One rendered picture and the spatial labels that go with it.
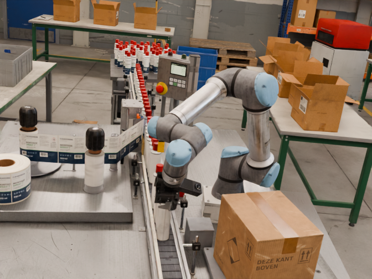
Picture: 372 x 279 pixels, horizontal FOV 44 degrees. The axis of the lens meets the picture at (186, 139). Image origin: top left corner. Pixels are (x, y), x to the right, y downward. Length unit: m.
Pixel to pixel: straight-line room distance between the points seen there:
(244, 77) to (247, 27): 8.02
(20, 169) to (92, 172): 0.30
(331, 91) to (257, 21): 6.31
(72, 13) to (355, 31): 4.28
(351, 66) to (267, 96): 5.85
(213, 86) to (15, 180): 0.90
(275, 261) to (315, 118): 2.18
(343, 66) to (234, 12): 3.05
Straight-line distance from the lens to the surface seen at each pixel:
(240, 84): 1.74
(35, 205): 2.07
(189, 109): 1.61
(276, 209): 1.67
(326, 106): 3.61
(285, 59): 4.69
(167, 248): 1.80
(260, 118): 1.81
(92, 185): 2.12
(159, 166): 1.95
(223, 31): 9.71
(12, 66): 3.95
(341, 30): 7.34
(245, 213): 1.60
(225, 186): 2.07
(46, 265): 1.80
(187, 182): 1.57
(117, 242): 1.91
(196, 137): 1.46
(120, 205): 2.05
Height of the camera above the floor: 1.91
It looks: 21 degrees down
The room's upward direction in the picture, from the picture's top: 6 degrees clockwise
